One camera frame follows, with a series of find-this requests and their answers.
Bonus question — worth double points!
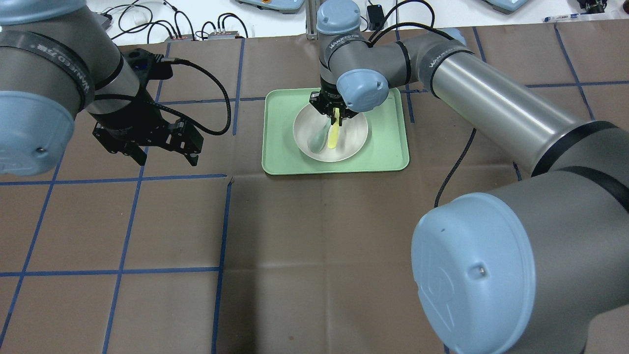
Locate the aluminium frame post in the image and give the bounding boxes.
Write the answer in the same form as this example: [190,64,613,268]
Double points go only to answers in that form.
[305,0,324,40]

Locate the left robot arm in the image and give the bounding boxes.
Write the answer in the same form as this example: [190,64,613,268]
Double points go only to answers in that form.
[0,0,203,176]

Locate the black power adapter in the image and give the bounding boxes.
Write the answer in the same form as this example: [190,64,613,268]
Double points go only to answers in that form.
[366,4,386,31]

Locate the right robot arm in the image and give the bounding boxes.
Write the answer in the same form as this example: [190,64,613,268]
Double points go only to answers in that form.
[311,0,628,354]

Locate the grey usb hub box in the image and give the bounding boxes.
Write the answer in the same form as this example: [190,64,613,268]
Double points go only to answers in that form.
[94,13,113,30]

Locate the yellow plastic fork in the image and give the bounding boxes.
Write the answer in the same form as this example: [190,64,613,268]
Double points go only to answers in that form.
[327,108,342,149]

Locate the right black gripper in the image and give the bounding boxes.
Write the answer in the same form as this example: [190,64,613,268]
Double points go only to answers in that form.
[309,88,359,125]

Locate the teal plastic spoon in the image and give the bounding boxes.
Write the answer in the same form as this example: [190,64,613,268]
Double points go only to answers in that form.
[308,119,332,154]

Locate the white round plate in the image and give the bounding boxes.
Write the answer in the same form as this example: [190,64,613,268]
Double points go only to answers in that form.
[292,105,369,163]

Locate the light green tray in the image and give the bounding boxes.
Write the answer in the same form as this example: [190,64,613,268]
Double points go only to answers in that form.
[261,88,409,175]

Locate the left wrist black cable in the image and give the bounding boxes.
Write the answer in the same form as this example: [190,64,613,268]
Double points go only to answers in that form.
[157,57,232,136]

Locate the blue teach pendant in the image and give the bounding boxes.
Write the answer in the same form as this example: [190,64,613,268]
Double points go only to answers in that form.
[236,0,305,14]
[485,0,529,14]

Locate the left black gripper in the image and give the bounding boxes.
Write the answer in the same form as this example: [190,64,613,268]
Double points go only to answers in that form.
[91,90,204,166]

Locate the right braided black cable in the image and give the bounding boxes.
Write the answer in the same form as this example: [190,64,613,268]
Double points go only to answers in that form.
[434,127,477,208]

